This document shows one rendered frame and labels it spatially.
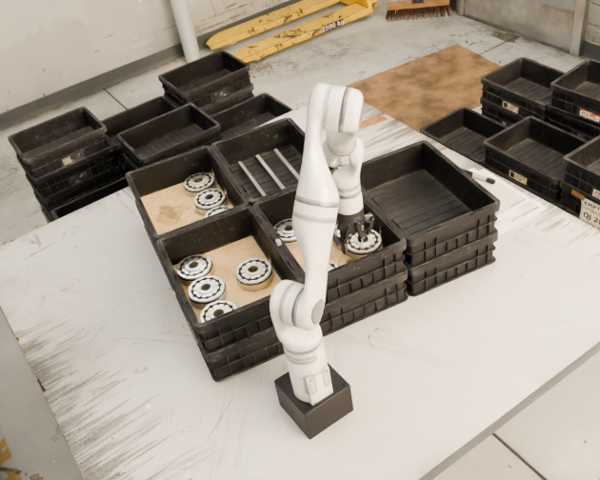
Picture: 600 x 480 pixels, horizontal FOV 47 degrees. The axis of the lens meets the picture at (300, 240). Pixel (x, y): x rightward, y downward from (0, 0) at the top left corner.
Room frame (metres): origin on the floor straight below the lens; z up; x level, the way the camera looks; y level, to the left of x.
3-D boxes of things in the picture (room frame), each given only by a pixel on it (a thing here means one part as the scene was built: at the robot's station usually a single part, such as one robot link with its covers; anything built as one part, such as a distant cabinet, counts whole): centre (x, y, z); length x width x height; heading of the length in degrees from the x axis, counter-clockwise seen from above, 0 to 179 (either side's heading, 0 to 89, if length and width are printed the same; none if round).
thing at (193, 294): (1.39, 0.28, 0.86); 0.10 x 0.10 x 0.01
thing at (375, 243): (1.44, -0.17, 0.89); 0.10 x 0.10 x 0.01
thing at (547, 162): (2.31, -1.05, 0.31); 0.40 x 0.30 x 0.34; 28
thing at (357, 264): (1.51, -0.08, 0.92); 0.40 x 0.30 x 0.02; 18
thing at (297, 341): (1.05, 0.03, 1.05); 0.09 x 0.09 x 0.17; 53
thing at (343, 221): (1.43, -0.14, 0.99); 0.08 x 0.08 x 0.09
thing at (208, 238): (1.41, 0.21, 0.87); 0.40 x 0.30 x 0.11; 18
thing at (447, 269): (1.60, -0.36, 0.76); 0.40 x 0.30 x 0.12; 18
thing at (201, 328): (1.41, 0.21, 0.92); 0.40 x 0.30 x 0.02; 18
